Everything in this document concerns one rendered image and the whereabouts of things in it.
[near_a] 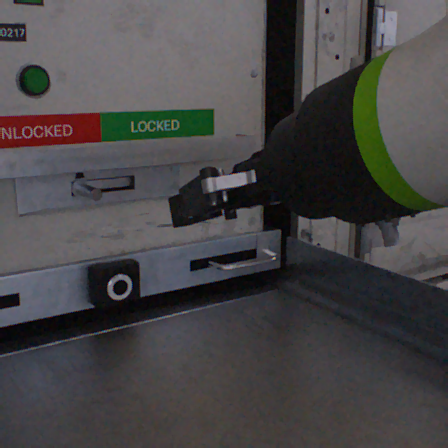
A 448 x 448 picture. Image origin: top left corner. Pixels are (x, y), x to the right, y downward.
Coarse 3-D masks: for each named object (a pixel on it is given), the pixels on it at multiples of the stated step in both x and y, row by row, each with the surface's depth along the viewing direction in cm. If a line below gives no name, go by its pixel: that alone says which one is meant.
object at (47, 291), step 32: (128, 256) 76; (160, 256) 79; (192, 256) 82; (224, 256) 85; (256, 256) 88; (0, 288) 68; (32, 288) 70; (64, 288) 73; (160, 288) 80; (0, 320) 69; (32, 320) 71
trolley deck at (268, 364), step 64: (192, 320) 76; (256, 320) 76; (320, 320) 76; (0, 384) 60; (64, 384) 60; (128, 384) 60; (192, 384) 60; (256, 384) 60; (320, 384) 60; (384, 384) 60
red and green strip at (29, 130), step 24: (0, 120) 66; (24, 120) 67; (48, 120) 69; (72, 120) 70; (96, 120) 72; (120, 120) 73; (144, 120) 75; (168, 120) 77; (192, 120) 79; (0, 144) 66; (24, 144) 68; (48, 144) 69
